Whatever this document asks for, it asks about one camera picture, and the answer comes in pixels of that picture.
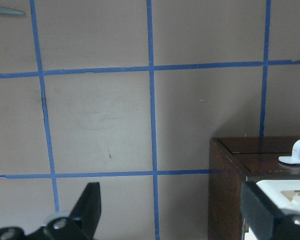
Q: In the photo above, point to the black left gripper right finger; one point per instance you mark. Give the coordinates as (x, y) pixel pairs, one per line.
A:
(267, 212)

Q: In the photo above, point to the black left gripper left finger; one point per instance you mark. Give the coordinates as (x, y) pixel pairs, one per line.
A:
(80, 224)

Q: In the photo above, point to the wooden drawer with white handle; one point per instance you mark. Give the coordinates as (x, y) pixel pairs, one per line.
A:
(294, 159)

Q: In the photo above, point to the grey orange scissors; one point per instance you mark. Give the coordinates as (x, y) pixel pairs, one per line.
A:
(11, 12)

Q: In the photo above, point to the cream plastic tray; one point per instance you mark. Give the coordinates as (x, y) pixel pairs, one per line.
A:
(287, 197)

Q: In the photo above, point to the dark brown wooden cabinet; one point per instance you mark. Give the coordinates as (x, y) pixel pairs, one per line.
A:
(233, 160)

